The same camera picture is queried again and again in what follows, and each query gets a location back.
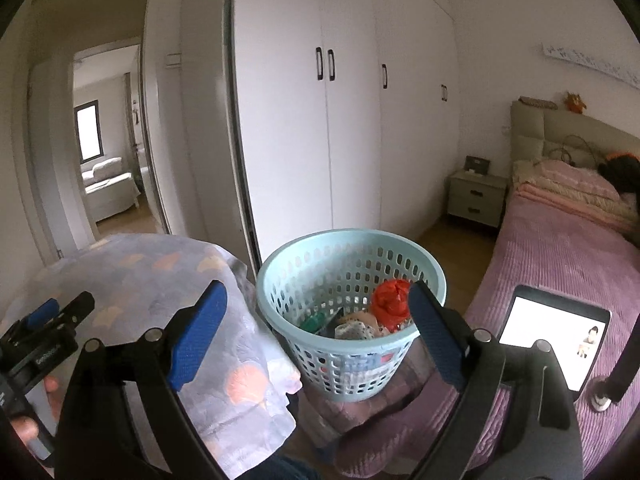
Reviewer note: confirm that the white light switch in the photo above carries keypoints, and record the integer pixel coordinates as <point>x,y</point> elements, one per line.
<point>173,59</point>

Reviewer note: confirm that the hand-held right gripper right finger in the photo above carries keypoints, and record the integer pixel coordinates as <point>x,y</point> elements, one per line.
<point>437,345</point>

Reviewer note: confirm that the green packet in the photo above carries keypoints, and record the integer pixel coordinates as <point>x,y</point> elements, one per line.
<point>315,321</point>

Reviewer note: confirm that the black stand leg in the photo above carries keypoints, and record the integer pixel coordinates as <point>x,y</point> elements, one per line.
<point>620,365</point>

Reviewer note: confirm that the red plastic bag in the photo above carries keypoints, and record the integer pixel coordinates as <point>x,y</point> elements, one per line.
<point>392,300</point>

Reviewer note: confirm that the white sofa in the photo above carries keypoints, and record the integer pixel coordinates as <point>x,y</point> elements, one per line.
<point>107,180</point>

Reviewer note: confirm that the window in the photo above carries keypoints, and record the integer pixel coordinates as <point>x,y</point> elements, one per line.
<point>87,130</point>

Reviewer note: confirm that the orange plush toy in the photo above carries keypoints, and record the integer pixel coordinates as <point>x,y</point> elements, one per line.
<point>576,102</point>

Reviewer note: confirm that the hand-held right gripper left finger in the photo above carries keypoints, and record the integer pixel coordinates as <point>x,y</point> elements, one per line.
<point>197,340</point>

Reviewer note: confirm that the white sliding door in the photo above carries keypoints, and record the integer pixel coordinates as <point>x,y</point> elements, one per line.
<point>190,110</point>

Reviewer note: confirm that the small clothes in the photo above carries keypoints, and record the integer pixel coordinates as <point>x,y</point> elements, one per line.
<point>362,320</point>

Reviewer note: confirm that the grey printed blanket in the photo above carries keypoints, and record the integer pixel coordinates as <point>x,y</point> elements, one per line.
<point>150,270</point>

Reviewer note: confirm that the white wall strip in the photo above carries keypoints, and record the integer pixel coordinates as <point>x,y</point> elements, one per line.
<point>590,60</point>

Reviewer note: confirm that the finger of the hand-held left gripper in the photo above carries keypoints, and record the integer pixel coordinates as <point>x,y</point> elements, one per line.
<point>42,312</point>
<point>77,310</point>

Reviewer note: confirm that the black cloth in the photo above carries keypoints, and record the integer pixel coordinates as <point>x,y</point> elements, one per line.
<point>622,167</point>

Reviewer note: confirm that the beige padded headboard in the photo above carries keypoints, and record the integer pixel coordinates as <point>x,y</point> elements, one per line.
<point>550,130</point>

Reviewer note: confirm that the light blue plastic basket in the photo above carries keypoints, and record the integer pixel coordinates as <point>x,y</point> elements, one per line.
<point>320,346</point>

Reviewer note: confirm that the white wardrobe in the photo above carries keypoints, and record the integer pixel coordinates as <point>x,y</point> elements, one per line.
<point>350,110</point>

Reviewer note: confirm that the folded pink blankets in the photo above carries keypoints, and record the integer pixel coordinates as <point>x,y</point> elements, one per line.
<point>575,190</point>

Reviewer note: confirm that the tablet with white screen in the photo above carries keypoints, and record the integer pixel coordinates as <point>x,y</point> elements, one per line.
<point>555,335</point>

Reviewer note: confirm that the cream folded blanket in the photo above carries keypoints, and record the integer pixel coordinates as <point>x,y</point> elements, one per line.
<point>527,170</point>

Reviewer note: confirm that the person's left hand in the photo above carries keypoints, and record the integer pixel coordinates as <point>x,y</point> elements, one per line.
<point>52,392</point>

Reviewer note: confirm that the pink ribbed bed cover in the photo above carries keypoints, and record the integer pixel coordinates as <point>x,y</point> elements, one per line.
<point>540,260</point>

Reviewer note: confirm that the grey nightstand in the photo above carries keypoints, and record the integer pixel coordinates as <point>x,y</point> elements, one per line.
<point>475,195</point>

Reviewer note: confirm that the small picture frame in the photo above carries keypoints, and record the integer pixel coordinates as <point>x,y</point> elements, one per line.
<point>477,164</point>

